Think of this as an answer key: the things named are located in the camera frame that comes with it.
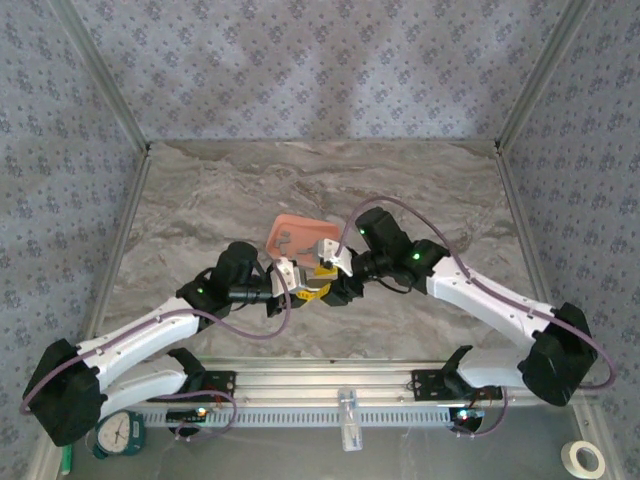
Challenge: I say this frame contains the pink plastic tray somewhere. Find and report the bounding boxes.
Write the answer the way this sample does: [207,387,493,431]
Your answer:
[264,213,342,271]

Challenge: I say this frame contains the small circuit board with light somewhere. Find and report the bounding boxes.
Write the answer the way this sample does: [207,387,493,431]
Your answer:
[449,407,486,424]
[166,407,209,424]

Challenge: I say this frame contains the green round clock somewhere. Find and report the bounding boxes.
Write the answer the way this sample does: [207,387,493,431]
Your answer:
[92,409,147,460]

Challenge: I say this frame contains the white tape roll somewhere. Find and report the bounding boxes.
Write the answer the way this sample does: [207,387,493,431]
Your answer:
[559,439,607,479]

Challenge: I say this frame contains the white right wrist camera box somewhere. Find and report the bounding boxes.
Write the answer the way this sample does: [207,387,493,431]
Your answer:
[310,238,355,277]

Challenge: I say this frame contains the aluminium mounting rail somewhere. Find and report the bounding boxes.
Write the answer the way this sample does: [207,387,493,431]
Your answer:
[52,355,599,405]

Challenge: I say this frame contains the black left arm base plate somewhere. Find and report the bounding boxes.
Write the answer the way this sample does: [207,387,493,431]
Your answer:
[164,369,237,404]

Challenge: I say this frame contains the grey slotted cable duct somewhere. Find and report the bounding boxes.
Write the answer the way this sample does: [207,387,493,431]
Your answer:
[99,407,454,429]

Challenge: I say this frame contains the aluminium table side rail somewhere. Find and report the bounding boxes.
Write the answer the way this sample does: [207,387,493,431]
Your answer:
[494,147,571,364]
[74,147,154,366]

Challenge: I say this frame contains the clear plastic bracket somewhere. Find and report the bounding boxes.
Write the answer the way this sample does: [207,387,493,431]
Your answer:
[337,387,364,454]

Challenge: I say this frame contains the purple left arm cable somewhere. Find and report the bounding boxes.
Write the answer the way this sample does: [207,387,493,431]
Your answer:
[19,272,294,444]

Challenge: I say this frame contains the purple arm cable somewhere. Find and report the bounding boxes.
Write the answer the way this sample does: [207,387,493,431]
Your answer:
[337,195,617,441]
[19,272,294,444]

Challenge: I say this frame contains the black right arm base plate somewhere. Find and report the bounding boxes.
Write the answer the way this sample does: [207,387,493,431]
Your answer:
[410,368,501,401]

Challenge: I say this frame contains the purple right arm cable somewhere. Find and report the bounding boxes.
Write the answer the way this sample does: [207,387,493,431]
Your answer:
[337,195,617,441]

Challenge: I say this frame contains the aluminium frame post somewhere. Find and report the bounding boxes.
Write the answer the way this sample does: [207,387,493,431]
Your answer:
[47,0,154,156]
[492,0,599,156]

